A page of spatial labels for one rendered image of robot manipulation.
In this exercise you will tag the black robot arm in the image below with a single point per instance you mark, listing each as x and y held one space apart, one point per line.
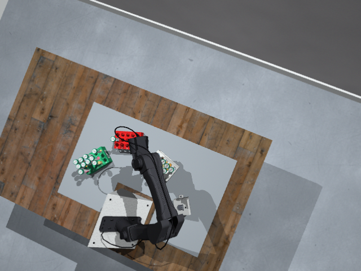
132 227

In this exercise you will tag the white tube rack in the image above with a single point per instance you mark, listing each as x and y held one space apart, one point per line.
168 174

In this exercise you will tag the green test tube rack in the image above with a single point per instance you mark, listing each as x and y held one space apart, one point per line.
104 157

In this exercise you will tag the grey bench mat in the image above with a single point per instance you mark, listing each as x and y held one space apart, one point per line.
203 174

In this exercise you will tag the red test tube rack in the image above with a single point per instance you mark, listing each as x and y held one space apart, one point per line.
125 135

